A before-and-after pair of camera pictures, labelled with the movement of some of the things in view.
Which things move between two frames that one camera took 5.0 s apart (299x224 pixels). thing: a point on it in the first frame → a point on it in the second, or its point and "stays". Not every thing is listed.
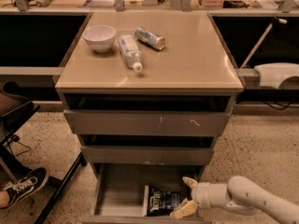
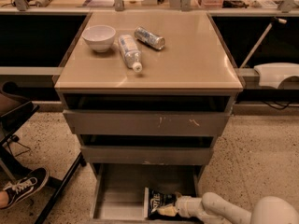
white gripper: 200,194 → 184,206
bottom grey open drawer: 119,191 stays
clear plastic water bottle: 130,52 stays
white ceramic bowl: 100,37 stays
